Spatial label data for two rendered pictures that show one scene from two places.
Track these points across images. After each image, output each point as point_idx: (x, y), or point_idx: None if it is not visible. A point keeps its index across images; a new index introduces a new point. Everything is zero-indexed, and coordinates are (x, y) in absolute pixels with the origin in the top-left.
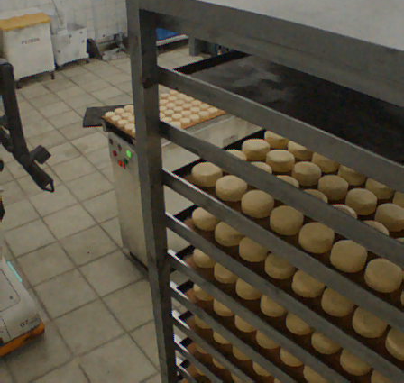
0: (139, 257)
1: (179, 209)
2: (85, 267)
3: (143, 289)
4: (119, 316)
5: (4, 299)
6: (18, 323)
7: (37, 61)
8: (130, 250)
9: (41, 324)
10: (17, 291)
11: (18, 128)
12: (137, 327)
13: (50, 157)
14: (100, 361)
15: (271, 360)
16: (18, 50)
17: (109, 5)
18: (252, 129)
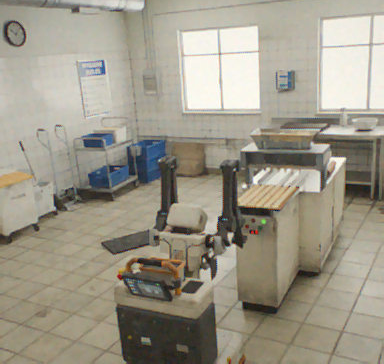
0: (259, 301)
1: (283, 257)
2: (221, 324)
3: (272, 321)
4: (275, 338)
5: (220, 338)
6: (239, 350)
7: (24, 215)
8: (248, 301)
9: (243, 353)
10: (224, 331)
11: (237, 202)
12: (292, 339)
13: (110, 277)
14: (292, 363)
15: None
16: (8, 206)
17: (57, 163)
18: (299, 203)
